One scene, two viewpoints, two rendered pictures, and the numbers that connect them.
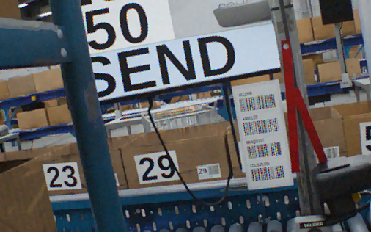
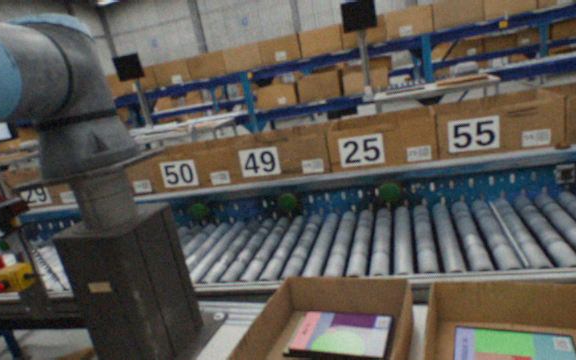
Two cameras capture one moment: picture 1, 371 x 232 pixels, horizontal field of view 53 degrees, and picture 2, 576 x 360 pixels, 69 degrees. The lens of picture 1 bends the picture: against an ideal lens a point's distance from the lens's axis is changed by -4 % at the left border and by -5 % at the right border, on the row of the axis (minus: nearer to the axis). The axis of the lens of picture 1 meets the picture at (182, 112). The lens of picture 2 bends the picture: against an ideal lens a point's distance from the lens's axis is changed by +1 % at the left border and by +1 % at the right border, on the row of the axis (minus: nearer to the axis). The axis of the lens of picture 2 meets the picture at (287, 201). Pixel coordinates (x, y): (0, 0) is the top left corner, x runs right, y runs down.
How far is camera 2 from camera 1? 1.28 m
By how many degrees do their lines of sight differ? 12
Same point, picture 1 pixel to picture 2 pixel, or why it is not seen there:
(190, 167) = (56, 193)
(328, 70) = (354, 82)
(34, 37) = not seen: outside the picture
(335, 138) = (145, 174)
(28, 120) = not seen: hidden behind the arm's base
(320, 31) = (350, 39)
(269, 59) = not seen: outside the picture
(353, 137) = (157, 174)
